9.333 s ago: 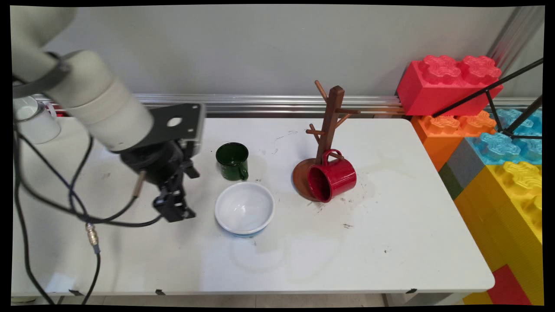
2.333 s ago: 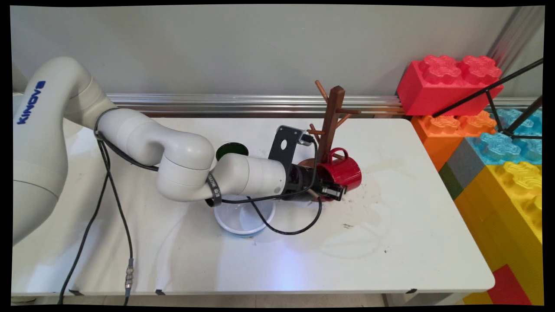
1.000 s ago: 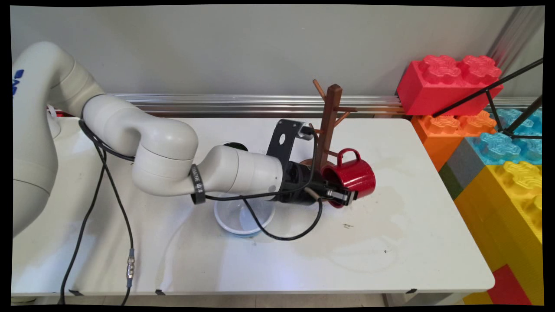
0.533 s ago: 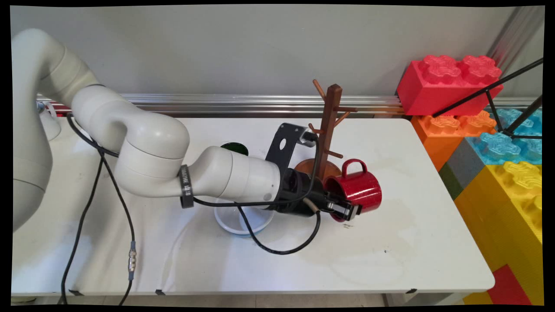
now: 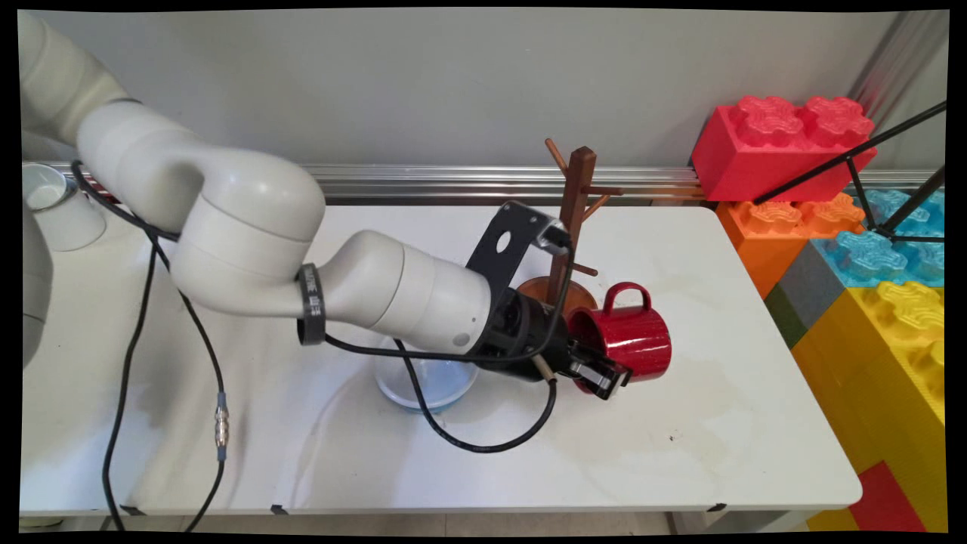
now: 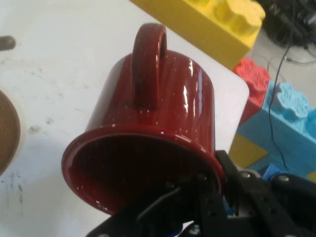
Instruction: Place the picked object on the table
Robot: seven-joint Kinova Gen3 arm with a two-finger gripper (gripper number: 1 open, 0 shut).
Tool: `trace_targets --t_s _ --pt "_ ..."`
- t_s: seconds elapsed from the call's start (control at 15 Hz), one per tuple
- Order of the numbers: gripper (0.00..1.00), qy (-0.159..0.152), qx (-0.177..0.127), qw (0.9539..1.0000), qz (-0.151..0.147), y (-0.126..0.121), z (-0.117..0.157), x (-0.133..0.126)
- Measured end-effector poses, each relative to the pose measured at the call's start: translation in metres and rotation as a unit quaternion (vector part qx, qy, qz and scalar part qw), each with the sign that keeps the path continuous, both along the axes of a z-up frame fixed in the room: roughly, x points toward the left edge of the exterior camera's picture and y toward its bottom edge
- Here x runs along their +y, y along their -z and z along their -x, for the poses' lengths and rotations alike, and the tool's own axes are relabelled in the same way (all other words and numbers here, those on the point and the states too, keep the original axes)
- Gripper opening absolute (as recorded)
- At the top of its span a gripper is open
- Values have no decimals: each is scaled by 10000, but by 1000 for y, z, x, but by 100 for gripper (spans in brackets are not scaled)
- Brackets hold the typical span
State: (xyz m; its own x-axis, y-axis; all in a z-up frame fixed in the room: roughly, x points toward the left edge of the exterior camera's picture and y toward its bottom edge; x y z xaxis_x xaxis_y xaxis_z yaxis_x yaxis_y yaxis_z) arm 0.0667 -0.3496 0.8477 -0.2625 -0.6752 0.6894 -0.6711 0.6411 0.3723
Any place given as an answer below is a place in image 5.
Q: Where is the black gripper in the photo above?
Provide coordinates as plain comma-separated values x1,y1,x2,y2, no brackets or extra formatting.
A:
472,287,632,401

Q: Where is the red enamel mug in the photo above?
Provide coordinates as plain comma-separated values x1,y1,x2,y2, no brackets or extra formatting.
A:
565,282,673,395

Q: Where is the white bowl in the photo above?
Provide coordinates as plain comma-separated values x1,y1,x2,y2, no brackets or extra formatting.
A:
374,336,480,414

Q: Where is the brown wooden mug tree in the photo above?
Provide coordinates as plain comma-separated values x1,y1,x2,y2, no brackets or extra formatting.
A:
517,138,626,318

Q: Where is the dark green toy block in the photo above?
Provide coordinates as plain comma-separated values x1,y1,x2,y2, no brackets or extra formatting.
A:
765,283,809,348

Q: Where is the orange toy block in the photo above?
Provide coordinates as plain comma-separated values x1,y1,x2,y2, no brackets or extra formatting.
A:
716,193,867,299

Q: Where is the grey toy block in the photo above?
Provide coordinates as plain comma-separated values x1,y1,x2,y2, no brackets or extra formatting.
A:
778,240,847,329

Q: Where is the big red toy block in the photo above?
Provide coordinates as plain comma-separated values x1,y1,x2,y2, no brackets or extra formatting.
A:
691,94,879,203

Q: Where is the big yellow toy block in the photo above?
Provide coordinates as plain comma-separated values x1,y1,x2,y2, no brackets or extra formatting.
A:
791,281,947,530

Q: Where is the blue toy block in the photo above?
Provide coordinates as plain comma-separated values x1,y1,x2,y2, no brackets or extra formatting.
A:
812,189,947,288

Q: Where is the small red toy block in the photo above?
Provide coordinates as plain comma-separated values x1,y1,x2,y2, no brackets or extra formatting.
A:
848,461,928,532

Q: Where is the black tripod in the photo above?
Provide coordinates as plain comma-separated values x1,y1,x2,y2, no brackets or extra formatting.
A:
755,100,947,244

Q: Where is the white mug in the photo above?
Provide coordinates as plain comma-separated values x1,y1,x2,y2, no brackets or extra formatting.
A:
23,162,107,252

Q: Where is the plain black camera cable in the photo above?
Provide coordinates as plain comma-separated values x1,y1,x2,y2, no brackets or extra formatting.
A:
70,160,575,533

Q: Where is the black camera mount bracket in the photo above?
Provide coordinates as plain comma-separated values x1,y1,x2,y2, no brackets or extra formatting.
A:
465,200,560,299

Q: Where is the aluminium rail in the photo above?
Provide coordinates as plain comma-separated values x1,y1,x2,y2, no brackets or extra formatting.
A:
23,161,938,205

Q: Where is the grey velcro cable strap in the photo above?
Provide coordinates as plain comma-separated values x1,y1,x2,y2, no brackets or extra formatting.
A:
296,263,327,347

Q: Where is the black cable with metal connector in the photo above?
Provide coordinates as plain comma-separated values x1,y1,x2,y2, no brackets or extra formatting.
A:
178,291,560,533

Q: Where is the aluminium post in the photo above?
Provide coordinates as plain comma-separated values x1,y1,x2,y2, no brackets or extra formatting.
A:
846,11,949,114

